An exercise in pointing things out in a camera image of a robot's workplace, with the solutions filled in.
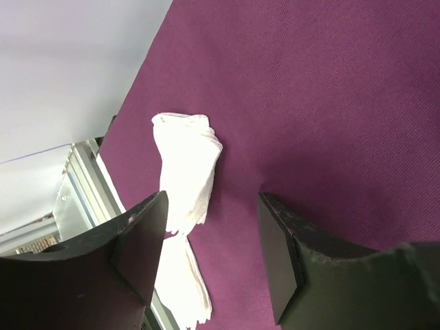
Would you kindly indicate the purple cloth mat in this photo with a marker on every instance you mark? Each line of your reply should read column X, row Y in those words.
column 331, row 105

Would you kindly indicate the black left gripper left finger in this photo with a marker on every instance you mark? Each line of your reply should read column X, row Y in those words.
column 101, row 279

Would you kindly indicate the white gauze pad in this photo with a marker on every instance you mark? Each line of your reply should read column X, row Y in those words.
column 189, row 150

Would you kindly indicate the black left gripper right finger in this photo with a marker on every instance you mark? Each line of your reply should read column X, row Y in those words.
column 319, row 281

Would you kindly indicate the aluminium front rail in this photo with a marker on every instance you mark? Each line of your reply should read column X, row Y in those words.
column 84, row 201

